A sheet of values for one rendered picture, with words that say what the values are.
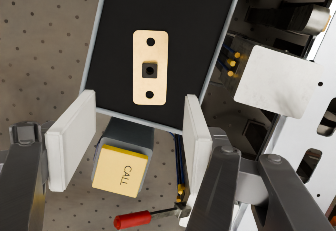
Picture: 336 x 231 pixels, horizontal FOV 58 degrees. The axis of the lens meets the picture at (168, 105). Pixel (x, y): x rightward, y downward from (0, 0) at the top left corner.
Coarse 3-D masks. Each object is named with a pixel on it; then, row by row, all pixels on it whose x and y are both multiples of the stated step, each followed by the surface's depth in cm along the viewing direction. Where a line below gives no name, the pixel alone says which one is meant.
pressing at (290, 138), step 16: (304, 48) 51; (320, 48) 50; (320, 64) 51; (320, 80) 51; (320, 96) 52; (304, 112) 53; (320, 112) 53; (272, 128) 54; (288, 128) 54; (304, 128) 54; (272, 144) 55; (288, 144) 55; (304, 144) 55; (320, 144) 55; (256, 160) 57; (288, 160) 56; (320, 160) 56; (320, 176) 57; (320, 192) 58; (240, 208) 59; (320, 208) 60; (240, 224) 61
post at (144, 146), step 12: (120, 120) 45; (108, 132) 41; (120, 132) 42; (132, 132) 43; (144, 132) 44; (108, 144) 39; (120, 144) 39; (132, 144) 39; (144, 144) 40; (96, 156) 40
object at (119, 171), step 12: (108, 156) 38; (120, 156) 38; (132, 156) 38; (144, 156) 38; (96, 168) 38; (108, 168) 38; (120, 168) 38; (132, 168) 38; (144, 168) 38; (96, 180) 39; (108, 180) 39; (120, 180) 39; (132, 180) 39; (120, 192) 39; (132, 192) 39
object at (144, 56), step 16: (144, 32) 33; (160, 32) 33; (144, 48) 33; (160, 48) 33; (144, 64) 33; (160, 64) 34; (144, 80) 34; (160, 80) 34; (144, 96) 35; (160, 96) 35
